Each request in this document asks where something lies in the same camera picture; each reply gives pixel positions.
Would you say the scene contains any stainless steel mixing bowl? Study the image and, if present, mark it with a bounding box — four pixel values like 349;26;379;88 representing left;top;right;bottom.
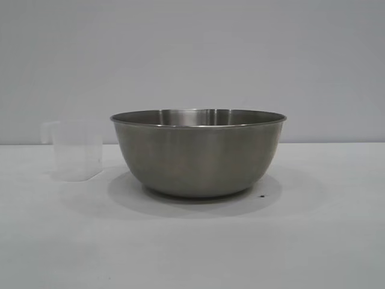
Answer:
109;108;287;199

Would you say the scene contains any translucent plastic measuring cup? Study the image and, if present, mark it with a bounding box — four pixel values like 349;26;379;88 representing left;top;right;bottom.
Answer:
40;119;103;182

